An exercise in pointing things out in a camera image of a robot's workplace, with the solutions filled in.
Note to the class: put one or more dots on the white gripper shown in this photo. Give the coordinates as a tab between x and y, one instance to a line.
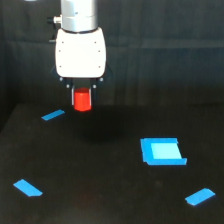
81	56

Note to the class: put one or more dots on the red hexagonal block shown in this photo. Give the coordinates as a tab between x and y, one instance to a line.
82	99

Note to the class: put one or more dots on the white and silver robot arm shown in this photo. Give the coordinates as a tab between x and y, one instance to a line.
76	16

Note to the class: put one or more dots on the blue tape strip far left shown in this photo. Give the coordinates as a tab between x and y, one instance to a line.
52	115

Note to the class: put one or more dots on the blue tape strip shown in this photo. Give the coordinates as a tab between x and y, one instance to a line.
27	188
199	196
52	115

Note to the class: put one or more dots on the blue tape strip near left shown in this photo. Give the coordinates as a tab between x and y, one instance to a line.
27	188

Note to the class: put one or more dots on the blue tape strip near right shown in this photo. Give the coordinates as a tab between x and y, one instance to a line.
199	196

